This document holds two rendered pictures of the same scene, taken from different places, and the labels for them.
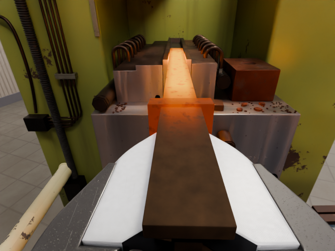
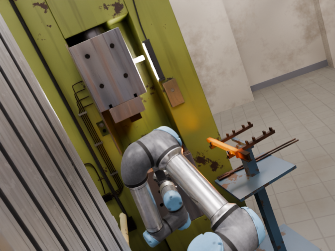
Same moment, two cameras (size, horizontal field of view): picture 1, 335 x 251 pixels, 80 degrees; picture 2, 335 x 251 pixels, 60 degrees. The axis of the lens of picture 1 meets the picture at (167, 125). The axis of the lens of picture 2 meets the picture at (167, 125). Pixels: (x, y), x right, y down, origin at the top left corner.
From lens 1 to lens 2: 1.43 m
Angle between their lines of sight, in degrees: 13
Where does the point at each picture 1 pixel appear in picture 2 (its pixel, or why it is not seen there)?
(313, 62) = (196, 129)
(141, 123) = (150, 175)
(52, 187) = (123, 220)
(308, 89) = (201, 138)
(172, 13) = (138, 125)
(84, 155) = (128, 205)
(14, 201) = not seen: outside the picture
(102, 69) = not seen: hidden behind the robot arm
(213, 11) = (155, 116)
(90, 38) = (118, 156)
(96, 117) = not seen: hidden behind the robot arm
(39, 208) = (125, 227)
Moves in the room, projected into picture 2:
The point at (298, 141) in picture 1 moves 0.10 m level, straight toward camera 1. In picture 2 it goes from (212, 157) to (208, 164)
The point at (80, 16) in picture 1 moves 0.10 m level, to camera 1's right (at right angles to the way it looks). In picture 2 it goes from (113, 151) to (127, 144)
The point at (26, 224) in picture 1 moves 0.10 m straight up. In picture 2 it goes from (124, 231) to (117, 218)
